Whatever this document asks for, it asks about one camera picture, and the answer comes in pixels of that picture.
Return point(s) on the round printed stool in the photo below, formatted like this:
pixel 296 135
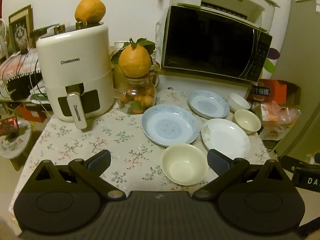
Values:
pixel 15 145

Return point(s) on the refrigerator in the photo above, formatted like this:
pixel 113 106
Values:
pixel 300 55

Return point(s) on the blue patterned plate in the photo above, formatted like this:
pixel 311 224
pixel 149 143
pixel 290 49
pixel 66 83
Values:
pixel 170 126
pixel 207 103

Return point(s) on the lace-trimmed cover cloth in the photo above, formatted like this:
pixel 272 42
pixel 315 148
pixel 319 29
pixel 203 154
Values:
pixel 15 65

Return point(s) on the black microwave oven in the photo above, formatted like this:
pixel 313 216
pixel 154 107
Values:
pixel 212 37

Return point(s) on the glass jar of kumquats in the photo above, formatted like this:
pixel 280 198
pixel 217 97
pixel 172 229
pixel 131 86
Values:
pixel 140 92

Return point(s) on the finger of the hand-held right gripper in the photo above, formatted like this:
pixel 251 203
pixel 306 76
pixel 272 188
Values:
pixel 287 163

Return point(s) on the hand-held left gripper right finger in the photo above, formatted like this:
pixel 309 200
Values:
pixel 218 162

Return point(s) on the white bowl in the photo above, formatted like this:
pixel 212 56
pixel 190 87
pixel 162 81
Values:
pixel 238 102

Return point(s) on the red storage box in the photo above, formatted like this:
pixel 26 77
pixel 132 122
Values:
pixel 32 112

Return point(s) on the large orange citrus fruit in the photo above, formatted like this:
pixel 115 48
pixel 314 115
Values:
pixel 90 8

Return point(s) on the dark cardboard box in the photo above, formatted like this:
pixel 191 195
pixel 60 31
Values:
pixel 271 136

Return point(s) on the framed picture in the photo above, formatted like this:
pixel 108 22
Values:
pixel 21 30

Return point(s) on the purple and green sticker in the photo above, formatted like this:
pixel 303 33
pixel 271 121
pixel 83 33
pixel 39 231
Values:
pixel 275 53

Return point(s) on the white microwave stand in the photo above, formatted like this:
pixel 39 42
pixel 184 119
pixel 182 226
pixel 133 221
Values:
pixel 200 83

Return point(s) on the white air fryer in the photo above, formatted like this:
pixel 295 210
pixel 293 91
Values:
pixel 75 62

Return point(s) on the leafy orange citrus fruit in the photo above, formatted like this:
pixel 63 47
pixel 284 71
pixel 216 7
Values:
pixel 135 61

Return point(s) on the floral tablecloth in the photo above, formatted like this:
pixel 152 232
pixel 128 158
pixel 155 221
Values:
pixel 112 135

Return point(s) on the clear plastic bag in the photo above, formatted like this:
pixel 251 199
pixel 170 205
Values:
pixel 282 115

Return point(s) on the red gift carton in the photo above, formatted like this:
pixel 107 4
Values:
pixel 275 90

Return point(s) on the white plate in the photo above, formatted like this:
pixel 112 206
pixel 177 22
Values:
pixel 225 137

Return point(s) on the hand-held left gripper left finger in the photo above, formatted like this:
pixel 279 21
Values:
pixel 98 160

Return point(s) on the cream bowl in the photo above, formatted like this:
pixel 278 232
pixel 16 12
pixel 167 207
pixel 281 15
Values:
pixel 183 163
pixel 247 121

